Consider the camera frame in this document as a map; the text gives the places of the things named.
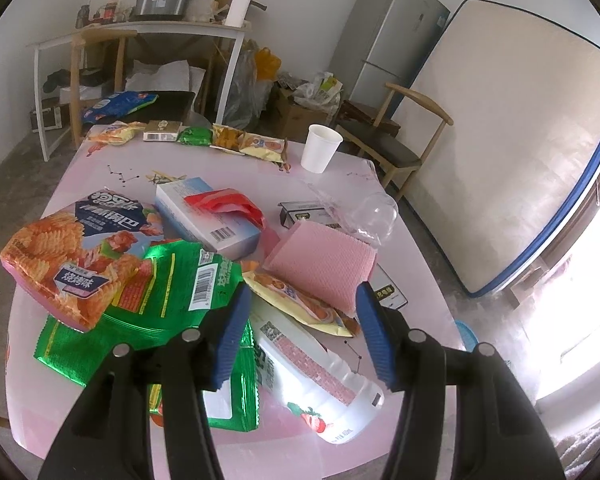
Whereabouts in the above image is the silver fridge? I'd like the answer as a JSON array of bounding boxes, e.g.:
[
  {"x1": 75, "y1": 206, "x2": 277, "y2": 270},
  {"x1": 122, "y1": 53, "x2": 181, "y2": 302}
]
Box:
[{"x1": 327, "y1": 0, "x2": 451, "y2": 111}]

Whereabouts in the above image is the orange brown snack packet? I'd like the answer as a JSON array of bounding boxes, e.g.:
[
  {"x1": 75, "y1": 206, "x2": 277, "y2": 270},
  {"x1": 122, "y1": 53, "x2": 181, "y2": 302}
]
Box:
[{"x1": 211, "y1": 124, "x2": 246, "y2": 151}]

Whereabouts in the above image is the small green snack packet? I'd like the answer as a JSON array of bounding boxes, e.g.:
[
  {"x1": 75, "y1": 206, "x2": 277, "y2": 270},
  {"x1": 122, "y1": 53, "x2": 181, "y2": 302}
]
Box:
[{"x1": 176, "y1": 126, "x2": 215, "y2": 147}]

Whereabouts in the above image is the mattress with blue edge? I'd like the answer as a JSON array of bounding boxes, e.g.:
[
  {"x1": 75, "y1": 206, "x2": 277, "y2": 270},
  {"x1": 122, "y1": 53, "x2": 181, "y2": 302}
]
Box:
[{"x1": 392, "y1": 0, "x2": 600, "y2": 298}]

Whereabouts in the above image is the wooden frame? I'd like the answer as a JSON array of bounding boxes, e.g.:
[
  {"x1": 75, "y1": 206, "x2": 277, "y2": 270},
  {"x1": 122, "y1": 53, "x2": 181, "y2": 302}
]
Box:
[{"x1": 505, "y1": 255, "x2": 571, "y2": 311}]

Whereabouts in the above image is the wooden chair with dark seat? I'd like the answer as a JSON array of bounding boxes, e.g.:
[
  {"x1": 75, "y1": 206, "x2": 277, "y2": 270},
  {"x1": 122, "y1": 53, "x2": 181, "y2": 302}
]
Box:
[{"x1": 337, "y1": 82, "x2": 453, "y2": 203}]

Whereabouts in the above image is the green snack bag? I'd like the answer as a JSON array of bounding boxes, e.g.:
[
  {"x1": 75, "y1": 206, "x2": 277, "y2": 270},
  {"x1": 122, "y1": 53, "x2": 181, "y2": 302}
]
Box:
[{"x1": 34, "y1": 240, "x2": 261, "y2": 433}]

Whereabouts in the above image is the pink cloth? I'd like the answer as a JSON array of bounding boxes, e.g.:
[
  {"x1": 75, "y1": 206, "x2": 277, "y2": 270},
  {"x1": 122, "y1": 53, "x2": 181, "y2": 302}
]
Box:
[{"x1": 262, "y1": 221, "x2": 381, "y2": 318}]

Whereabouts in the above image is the white sack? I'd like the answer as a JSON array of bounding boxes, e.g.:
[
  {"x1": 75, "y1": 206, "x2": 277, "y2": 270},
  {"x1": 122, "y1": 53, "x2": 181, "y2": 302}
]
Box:
[{"x1": 124, "y1": 59, "x2": 191, "y2": 93}]

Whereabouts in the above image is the small orange snack packet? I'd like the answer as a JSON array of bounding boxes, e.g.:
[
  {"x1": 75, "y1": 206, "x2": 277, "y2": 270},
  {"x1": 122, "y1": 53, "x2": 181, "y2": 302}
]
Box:
[{"x1": 87, "y1": 122, "x2": 138, "y2": 147}]

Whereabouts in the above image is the large clear plastic bag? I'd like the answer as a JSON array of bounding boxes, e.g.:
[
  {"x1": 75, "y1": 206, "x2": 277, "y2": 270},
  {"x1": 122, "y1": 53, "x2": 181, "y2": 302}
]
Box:
[{"x1": 222, "y1": 50, "x2": 273, "y2": 131}]

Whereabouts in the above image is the orange chip bag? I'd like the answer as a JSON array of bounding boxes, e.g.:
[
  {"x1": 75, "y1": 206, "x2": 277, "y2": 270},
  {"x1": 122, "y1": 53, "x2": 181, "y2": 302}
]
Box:
[{"x1": 0, "y1": 211, "x2": 153, "y2": 333}]

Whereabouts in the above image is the white paper cup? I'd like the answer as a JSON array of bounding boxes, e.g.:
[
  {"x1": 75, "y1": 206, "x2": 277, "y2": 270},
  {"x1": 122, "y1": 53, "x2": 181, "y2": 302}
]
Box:
[{"x1": 300, "y1": 124, "x2": 344, "y2": 174}]

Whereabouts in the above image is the paper towel roll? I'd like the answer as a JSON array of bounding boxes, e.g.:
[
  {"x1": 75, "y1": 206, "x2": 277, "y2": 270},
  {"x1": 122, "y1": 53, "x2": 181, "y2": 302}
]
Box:
[{"x1": 223, "y1": 0, "x2": 253, "y2": 28}]

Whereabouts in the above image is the clear plastic cup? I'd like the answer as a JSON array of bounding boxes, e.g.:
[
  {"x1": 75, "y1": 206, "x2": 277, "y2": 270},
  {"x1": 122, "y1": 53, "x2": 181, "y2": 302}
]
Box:
[{"x1": 307, "y1": 182, "x2": 398, "y2": 248}]

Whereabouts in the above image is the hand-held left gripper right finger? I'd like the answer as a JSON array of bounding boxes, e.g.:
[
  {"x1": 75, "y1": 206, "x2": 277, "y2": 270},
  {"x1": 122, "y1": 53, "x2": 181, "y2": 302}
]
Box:
[{"x1": 355, "y1": 281, "x2": 568, "y2": 480}]

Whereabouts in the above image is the metal pot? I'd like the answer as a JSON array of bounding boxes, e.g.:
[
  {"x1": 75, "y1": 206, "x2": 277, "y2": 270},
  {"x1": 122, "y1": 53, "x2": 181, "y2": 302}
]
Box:
[{"x1": 132, "y1": 0, "x2": 197, "y2": 22}]

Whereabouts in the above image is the blue basin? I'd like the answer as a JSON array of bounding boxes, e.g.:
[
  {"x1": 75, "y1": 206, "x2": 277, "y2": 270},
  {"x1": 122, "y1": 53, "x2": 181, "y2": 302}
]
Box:
[{"x1": 452, "y1": 320, "x2": 478, "y2": 351}]

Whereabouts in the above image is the red plastic bag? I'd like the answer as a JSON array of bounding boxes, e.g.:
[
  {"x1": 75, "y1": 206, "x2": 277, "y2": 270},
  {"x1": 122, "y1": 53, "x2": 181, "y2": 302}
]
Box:
[{"x1": 184, "y1": 187, "x2": 267, "y2": 231}]

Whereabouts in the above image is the black bag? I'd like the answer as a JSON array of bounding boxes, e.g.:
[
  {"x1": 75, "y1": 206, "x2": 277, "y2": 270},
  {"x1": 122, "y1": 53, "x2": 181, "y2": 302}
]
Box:
[{"x1": 42, "y1": 67, "x2": 103, "y2": 93}]

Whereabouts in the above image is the white side table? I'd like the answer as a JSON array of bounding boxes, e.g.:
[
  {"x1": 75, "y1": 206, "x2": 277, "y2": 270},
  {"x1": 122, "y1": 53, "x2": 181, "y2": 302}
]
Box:
[{"x1": 27, "y1": 20, "x2": 253, "y2": 161}]

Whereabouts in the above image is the black chair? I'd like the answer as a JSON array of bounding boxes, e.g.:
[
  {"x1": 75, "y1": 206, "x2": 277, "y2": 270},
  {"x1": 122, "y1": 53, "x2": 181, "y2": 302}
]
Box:
[{"x1": 125, "y1": 91, "x2": 197, "y2": 126}]

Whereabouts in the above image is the pale yellow snack packet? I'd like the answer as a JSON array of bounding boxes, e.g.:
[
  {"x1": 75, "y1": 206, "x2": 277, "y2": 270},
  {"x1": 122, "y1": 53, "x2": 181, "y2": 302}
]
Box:
[{"x1": 238, "y1": 132, "x2": 288, "y2": 163}]

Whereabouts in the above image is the dark red stool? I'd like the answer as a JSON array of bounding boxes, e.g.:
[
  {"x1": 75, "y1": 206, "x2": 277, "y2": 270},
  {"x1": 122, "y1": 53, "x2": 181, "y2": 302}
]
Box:
[{"x1": 337, "y1": 100, "x2": 401, "y2": 136}]

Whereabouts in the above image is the white plastic bag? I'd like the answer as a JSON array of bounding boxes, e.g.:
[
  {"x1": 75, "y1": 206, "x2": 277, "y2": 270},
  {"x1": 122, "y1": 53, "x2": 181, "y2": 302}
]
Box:
[{"x1": 186, "y1": 0, "x2": 222, "y2": 23}]

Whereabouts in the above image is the blue and white tissue box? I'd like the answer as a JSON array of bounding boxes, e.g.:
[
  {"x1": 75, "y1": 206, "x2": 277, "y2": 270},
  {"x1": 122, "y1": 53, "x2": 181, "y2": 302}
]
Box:
[{"x1": 154, "y1": 177, "x2": 266, "y2": 261}]

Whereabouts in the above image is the small white and green box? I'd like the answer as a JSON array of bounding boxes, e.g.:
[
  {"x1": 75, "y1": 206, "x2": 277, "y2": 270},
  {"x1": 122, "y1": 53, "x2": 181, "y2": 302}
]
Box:
[{"x1": 143, "y1": 120, "x2": 183, "y2": 142}]

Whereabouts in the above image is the grey rug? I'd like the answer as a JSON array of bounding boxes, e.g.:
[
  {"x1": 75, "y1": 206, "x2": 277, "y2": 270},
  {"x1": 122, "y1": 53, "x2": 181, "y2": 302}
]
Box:
[{"x1": 555, "y1": 420, "x2": 600, "y2": 478}]

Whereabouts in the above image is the light wooden chair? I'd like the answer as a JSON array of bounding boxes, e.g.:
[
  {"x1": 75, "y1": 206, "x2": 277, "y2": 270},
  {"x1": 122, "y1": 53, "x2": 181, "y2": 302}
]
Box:
[{"x1": 69, "y1": 29, "x2": 138, "y2": 148}]

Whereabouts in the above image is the white bottle with red cap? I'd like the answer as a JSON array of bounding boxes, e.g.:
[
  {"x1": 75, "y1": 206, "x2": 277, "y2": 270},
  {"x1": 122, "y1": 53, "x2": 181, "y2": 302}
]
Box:
[{"x1": 250, "y1": 300, "x2": 386, "y2": 446}]

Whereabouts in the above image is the yellow plastic bag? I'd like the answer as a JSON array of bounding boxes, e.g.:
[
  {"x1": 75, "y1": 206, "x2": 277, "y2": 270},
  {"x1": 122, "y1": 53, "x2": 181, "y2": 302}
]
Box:
[{"x1": 254, "y1": 47, "x2": 282, "y2": 81}]

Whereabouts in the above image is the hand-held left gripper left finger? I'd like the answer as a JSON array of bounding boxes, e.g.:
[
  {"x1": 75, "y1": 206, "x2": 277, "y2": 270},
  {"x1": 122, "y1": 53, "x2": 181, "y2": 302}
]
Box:
[{"x1": 37, "y1": 282, "x2": 253, "y2": 480}]

